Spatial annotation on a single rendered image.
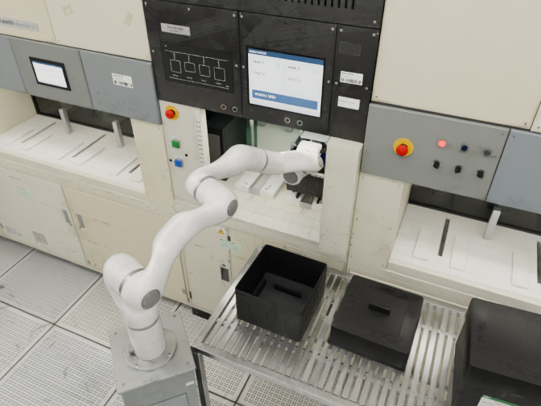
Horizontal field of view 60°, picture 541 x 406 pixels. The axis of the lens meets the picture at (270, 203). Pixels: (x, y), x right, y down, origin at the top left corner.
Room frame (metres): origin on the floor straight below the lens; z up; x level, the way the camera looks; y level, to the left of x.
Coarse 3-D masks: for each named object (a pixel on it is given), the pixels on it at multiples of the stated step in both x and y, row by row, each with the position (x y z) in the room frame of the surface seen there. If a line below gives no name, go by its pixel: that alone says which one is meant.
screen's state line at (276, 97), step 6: (252, 90) 1.63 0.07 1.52; (258, 90) 1.62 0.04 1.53; (252, 96) 1.63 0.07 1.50; (258, 96) 1.62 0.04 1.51; (264, 96) 1.61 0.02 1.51; (270, 96) 1.60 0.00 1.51; (276, 96) 1.59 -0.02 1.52; (282, 96) 1.58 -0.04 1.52; (288, 96) 1.57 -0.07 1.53; (282, 102) 1.58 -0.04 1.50; (288, 102) 1.57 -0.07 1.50; (294, 102) 1.56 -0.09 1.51; (300, 102) 1.55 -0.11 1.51; (306, 102) 1.54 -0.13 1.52; (312, 102) 1.53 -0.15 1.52; (312, 108) 1.53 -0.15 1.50
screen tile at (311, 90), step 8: (288, 64) 1.57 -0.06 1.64; (296, 64) 1.56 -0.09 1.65; (288, 72) 1.57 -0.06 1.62; (296, 72) 1.56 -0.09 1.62; (304, 72) 1.55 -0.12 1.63; (312, 80) 1.53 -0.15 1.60; (288, 88) 1.57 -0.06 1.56; (296, 88) 1.56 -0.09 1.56; (304, 88) 1.55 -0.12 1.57; (312, 88) 1.53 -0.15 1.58; (312, 96) 1.53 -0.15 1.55
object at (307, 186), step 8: (304, 136) 1.81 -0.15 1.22; (312, 136) 1.81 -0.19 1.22; (320, 136) 1.81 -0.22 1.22; (328, 136) 1.81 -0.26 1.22; (304, 176) 1.76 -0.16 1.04; (312, 176) 1.74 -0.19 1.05; (320, 176) 1.72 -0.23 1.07; (288, 184) 1.79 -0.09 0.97; (296, 184) 1.77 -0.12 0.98; (304, 184) 1.76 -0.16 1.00; (312, 184) 1.74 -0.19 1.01; (320, 184) 1.73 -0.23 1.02; (304, 192) 1.76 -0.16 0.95; (312, 192) 1.74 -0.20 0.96; (320, 192) 1.73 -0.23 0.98
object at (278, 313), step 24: (264, 264) 1.41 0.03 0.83; (288, 264) 1.38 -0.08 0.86; (312, 264) 1.34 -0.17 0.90; (240, 288) 1.22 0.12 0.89; (264, 288) 1.33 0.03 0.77; (288, 288) 1.30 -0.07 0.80; (312, 288) 1.33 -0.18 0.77; (240, 312) 1.17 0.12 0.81; (264, 312) 1.13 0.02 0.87; (288, 312) 1.09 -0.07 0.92; (312, 312) 1.18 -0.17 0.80; (288, 336) 1.08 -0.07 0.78
